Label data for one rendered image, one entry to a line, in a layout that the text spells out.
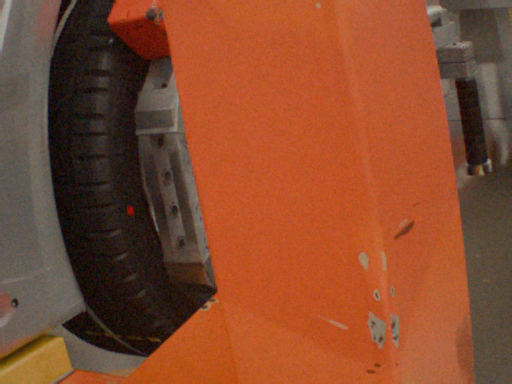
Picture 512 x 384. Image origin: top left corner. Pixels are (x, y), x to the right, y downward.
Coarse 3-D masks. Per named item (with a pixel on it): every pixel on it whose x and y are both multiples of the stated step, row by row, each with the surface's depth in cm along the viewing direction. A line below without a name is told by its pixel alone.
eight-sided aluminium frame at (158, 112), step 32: (160, 64) 127; (160, 96) 124; (160, 128) 123; (160, 160) 126; (160, 192) 126; (192, 192) 125; (160, 224) 128; (192, 224) 125; (192, 256) 127; (192, 288) 130
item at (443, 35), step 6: (450, 24) 147; (432, 30) 141; (438, 30) 142; (444, 30) 144; (450, 30) 146; (456, 30) 149; (432, 36) 140; (438, 36) 142; (444, 36) 144; (450, 36) 146; (456, 36) 148; (438, 42) 142; (444, 42) 144; (450, 42) 146; (438, 48) 142
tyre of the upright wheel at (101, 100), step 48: (96, 0) 132; (96, 48) 126; (48, 96) 129; (96, 96) 124; (96, 144) 124; (96, 192) 124; (96, 240) 127; (144, 240) 130; (96, 288) 132; (144, 288) 130; (96, 336) 145; (144, 336) 138
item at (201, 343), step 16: (208, 304) 87; (192, 320) 89; (208, 320) 88; (176, 336) 91; (192, 336) 90; (208, 336) 88; (224, 336) 87; (160, 352) 92; (176, 352) 91; (192, 352) 90; (208, 352) 89; (224, 352) 88; (144, 368) 94; (160, 368) 93; (176, 368) 92; (192, 368) 91; (208, 368) 90; (224, 368) 89
